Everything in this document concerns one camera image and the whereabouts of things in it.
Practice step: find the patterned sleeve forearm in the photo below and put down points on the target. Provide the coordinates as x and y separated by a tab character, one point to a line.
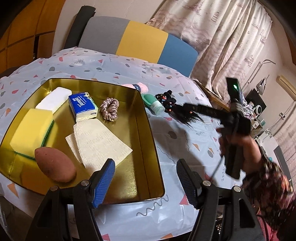
273	200

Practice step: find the gold metal tray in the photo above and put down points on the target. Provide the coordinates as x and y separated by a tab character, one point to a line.
137	178

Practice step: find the pink rolled towel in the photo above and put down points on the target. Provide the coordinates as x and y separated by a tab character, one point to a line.
140	87

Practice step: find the white sponge block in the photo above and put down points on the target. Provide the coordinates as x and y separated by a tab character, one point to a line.
54	100

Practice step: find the pink satin scrunchie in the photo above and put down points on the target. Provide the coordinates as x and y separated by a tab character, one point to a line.
109	108

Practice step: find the person's right hand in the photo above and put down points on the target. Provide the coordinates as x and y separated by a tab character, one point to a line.
252	161

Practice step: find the grey yellow blue chair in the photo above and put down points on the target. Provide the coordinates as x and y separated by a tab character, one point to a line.
119	36

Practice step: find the beige cloth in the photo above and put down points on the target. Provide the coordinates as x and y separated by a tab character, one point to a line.
92	143

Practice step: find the brown makeup sponge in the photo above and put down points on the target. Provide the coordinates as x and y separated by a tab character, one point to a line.
55	164

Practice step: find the blue tissue pack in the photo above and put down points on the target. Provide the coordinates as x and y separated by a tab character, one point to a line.
82	106

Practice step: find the yellow green sponge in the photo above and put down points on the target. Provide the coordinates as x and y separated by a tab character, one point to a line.
32	132

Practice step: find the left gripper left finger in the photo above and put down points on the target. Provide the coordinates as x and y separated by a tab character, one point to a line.
100	183

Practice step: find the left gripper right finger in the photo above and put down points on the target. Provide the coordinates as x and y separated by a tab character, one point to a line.
191	183

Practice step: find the black braided hair extension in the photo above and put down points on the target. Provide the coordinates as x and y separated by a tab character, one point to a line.
177	111

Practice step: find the green silicone travel bottle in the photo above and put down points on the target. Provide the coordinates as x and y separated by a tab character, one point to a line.
152	103

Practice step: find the wooden side table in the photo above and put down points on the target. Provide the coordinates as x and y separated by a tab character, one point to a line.
213	98

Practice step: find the patterned plastic tablecloth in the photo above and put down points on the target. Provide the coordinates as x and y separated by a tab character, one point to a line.
170	215

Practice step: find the beige patterned curtain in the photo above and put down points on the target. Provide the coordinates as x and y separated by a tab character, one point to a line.
228	36

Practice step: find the orange wooden cabinet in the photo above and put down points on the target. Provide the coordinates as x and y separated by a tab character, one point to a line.
27	31

